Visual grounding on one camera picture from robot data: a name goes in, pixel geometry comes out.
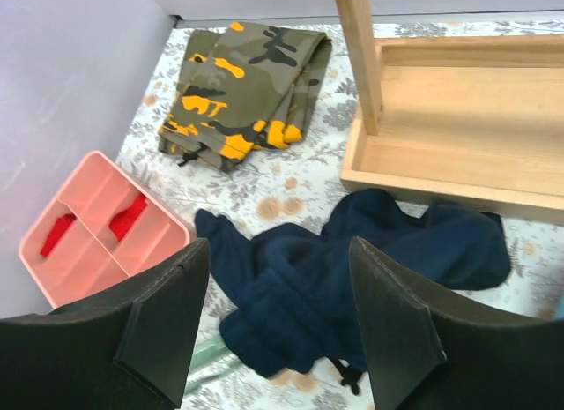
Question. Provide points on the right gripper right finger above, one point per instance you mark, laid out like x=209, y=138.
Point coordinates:
x=428, y=347

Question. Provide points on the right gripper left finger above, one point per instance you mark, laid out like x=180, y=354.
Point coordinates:
x=126, y=347

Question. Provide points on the red cloth in tray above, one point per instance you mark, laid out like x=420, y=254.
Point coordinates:
x=56, y=233
x=124, y=220

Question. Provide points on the green hanger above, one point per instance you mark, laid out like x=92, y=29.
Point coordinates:
x=206, y=354

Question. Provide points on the red cloth in tray rear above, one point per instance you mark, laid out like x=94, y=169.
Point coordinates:
x=124, y=220

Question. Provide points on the camouflage shorts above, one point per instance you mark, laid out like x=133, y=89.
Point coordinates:
x=252, y=87

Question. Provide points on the wooden clothes rack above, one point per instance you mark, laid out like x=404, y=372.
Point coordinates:
x=478, y=120

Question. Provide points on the pink divided organizer tray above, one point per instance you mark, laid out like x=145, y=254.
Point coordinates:
x=88, y=258

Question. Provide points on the red cloth in tray front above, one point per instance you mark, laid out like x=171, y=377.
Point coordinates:
x=56, y=233

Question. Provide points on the navy blue shorts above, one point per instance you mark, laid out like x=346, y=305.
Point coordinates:
x=292, y=291

